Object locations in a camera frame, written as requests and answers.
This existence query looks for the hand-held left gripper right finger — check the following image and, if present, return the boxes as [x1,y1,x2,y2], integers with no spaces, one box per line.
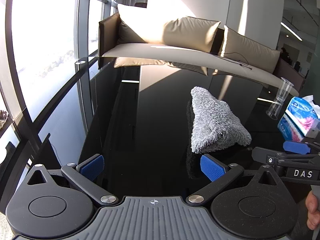
[186,154,282,208]

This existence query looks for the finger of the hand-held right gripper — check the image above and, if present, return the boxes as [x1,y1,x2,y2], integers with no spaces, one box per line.
[252,147,285,166]
[283,141,320,155]

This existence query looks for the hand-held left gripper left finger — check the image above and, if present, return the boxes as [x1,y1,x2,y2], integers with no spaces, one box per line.
[26,154,119,208]

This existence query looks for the grey fluffy towel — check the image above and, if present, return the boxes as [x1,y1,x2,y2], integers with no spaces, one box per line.
[190,86,252,154]

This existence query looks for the person's right hand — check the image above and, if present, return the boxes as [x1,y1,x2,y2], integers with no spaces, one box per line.
[307,194,319,230]

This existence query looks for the blue tissue box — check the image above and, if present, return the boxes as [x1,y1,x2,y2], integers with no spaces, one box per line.
[285,95,320,138]

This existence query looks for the clear plastic cup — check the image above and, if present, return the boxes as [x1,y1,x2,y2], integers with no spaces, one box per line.
[274,77,295,104]

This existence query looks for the small beige cushion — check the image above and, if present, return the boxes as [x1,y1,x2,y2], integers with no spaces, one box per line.
[219,25,282,73]

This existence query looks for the beige and brown sofa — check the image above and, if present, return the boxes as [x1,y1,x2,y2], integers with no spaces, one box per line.
[98,12,299,97]

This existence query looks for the large beige cushion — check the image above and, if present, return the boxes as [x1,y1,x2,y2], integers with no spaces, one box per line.
[117,4,222,53]

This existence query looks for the thin black cable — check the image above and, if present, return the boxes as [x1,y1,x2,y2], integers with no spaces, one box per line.
[217,52,253,70]

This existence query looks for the black window frame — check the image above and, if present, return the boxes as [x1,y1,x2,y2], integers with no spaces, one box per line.
[0,0,150,195]

